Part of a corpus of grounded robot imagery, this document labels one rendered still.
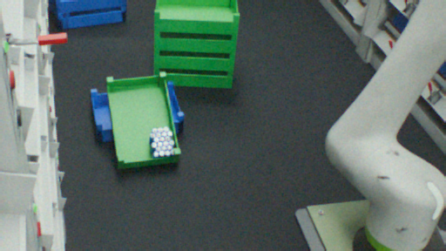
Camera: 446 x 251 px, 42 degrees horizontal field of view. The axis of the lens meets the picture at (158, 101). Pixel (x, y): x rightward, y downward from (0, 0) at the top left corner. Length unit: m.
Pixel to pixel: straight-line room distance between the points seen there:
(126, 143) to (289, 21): 1.12
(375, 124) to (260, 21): 1.49
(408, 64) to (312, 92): 1.07
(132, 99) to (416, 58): 1.04
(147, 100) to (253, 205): 0.51
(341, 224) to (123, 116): 0.86
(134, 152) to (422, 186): 0.99
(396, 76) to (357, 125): 0.13
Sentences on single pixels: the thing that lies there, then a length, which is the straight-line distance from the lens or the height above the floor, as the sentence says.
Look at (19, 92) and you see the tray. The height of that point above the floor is 0.94.
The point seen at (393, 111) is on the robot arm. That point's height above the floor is 0.60.
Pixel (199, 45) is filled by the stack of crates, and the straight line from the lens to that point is 2.14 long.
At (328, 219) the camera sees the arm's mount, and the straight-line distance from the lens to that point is 1.45.
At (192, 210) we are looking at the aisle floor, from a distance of 1.79.
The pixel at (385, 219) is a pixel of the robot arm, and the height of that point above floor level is 0.45.
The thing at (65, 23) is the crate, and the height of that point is 0.03.
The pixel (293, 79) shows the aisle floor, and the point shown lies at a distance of 2.35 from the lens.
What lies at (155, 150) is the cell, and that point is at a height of 0.07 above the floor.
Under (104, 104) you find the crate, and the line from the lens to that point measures 2.15.
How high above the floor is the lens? 1.35
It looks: 39 degrees down
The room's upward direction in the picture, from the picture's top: 1 degrees clockwise
